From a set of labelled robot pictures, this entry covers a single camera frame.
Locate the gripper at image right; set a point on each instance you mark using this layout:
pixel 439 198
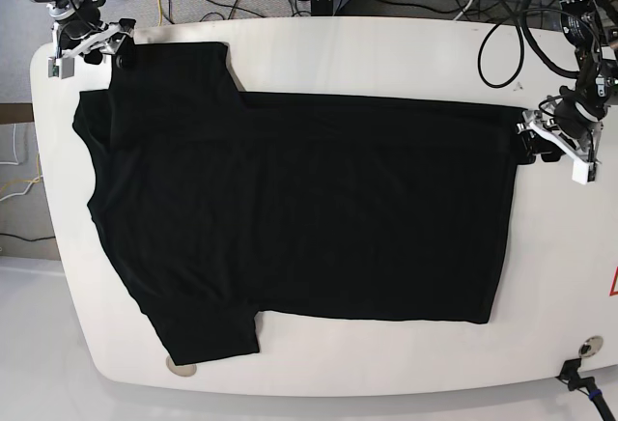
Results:
pixel 563 125

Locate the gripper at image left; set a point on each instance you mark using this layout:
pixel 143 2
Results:
pixel 115 38

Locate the black T-shirt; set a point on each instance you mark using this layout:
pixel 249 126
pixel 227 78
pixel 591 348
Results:
pixel 214 204

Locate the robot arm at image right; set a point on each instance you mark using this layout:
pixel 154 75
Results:
pixel 590 26

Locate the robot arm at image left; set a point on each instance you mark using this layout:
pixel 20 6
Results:
pixel 79 32

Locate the red warning triangle sticker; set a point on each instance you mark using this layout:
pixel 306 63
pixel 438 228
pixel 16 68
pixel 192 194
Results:
pixel 614 286

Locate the metal table grommet right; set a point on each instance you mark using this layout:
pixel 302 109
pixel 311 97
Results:
pixel 591 346

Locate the metal table grommet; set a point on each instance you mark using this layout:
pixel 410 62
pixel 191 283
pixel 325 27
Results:
pixel 183 371
pixel 591 346

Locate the metal table grommet left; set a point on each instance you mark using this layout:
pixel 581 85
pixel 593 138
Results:
pixel 183 371

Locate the wrist camera at image right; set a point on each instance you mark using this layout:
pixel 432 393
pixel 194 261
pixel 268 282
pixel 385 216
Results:
pixel 584 172

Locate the wrist camera at image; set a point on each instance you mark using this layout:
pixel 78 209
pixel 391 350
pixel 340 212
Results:
pixel 61 68
pixel 584 172

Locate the wrist camera at image left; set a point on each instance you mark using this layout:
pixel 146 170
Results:
pixel 61 68

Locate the black clamp with cable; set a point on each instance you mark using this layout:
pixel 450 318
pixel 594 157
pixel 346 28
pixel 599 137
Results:
pixel 570 376

